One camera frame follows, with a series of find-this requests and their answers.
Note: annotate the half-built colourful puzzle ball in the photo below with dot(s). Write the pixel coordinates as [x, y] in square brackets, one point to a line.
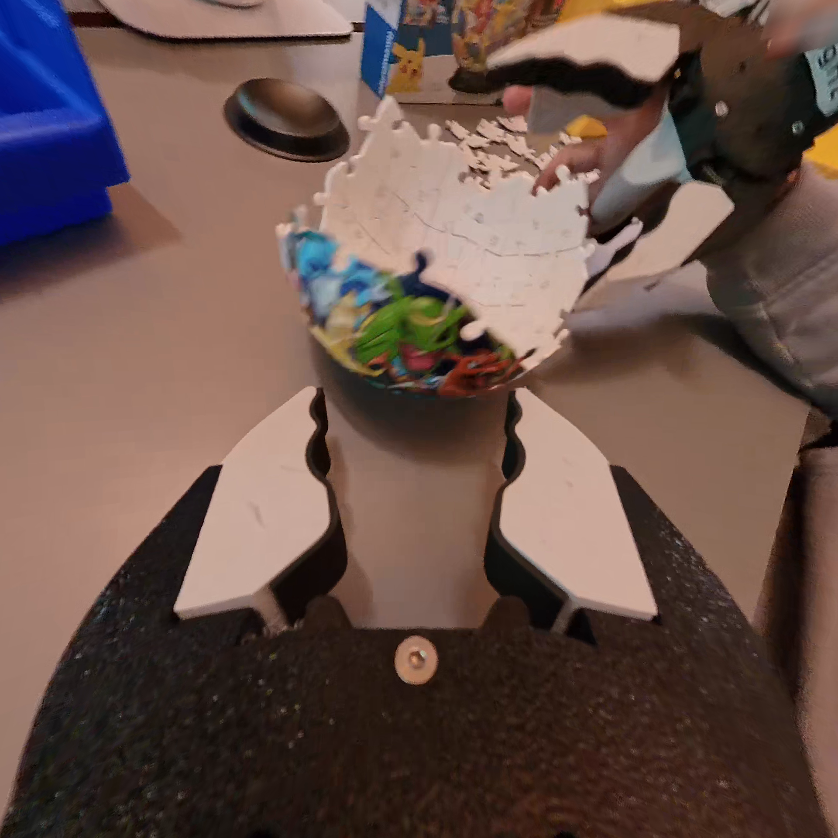
[458, 222]

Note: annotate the black round ball stand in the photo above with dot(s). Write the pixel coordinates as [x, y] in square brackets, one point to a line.
[288, 121]

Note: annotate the blue plastic bin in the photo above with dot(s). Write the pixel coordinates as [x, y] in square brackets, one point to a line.
[46, 131]

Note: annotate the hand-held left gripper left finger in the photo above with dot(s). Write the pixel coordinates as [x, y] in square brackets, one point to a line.
[262, 517]

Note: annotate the colourful cardboard puzzle box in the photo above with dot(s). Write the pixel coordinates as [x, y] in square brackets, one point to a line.
[406, 59]

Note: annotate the yellow flat object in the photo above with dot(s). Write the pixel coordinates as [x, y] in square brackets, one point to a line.
[823, 154]

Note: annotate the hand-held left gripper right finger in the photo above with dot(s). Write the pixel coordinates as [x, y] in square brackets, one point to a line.
[569, 524]

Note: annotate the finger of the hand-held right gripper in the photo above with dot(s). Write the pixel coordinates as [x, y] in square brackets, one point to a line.
[681, 226]
[589, 46]

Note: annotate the pile of puzzle pieces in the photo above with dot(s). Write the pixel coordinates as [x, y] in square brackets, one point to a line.
[497, 131]

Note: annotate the person's right hand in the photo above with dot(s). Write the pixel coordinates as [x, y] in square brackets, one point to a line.
[609, 157]

